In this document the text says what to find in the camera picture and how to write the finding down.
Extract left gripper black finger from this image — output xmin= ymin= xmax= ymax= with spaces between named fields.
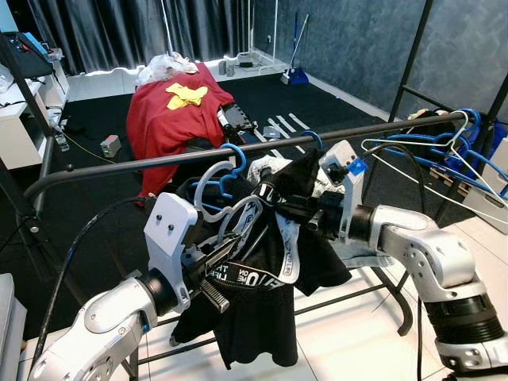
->
xmin=214 ymin=244 xmax=248 ymax=275
xmin=210 ymin=222 xmax=260 ymax=261

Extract black shorts with white print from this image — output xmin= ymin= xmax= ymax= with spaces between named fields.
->
xmin=171 ymin=151 xmax=352 ymax=370

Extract grey plastic hanger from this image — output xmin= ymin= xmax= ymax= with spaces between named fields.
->
xmin=193 ymin=159 xmax=275 ymax=263

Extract blue broom and dustpan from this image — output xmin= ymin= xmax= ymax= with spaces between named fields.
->
xmin=279 ymin=12 xmax=312 ymax=87

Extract red cloth cover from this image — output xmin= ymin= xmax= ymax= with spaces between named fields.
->
xmin=125 ymin=62 xmax=237 ymax=198

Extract small grey box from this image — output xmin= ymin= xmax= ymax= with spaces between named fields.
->
xmin=100 ymin=135 xmax=121 ymax=157

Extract yellow cloth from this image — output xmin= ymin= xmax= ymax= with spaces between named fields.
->
xmin=165 ymin=82 xmax=209 ymax=110

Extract white plastic bag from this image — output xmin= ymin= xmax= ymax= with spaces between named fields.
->
xmin=135 ymin=52 xmax=199 ymax=87

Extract white shelf unit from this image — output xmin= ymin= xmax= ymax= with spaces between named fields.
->
xmin=0 ymin=60 xmax=68 ymax=171

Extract black backpack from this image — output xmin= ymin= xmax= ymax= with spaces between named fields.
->
xmin=0 ymin=32 xmax=55 ymax=80

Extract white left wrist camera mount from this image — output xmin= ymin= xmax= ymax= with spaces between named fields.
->
xmin=144 ymin=192 xmax=199 ymax=312

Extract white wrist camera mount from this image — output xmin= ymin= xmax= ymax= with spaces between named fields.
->
xmin=317 ymin=140 xmax=368 ymax=239
xmin=144 ymin=192 xmax=199 ymax=312

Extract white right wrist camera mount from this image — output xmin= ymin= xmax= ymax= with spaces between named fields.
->
xmin=317 ymin=140 xmax=368 ymax=239

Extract black equipment frame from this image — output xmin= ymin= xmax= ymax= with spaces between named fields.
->
xmin=218 ymin=103 xmax=259 ymax=136

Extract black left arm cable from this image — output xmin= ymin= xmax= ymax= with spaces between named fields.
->
xmin=26 ymin=194 xmax=156 ymax=358

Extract white wire hanger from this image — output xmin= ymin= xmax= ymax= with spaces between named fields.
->
xmin=369 ymin=119 xmax=508 ymax=227

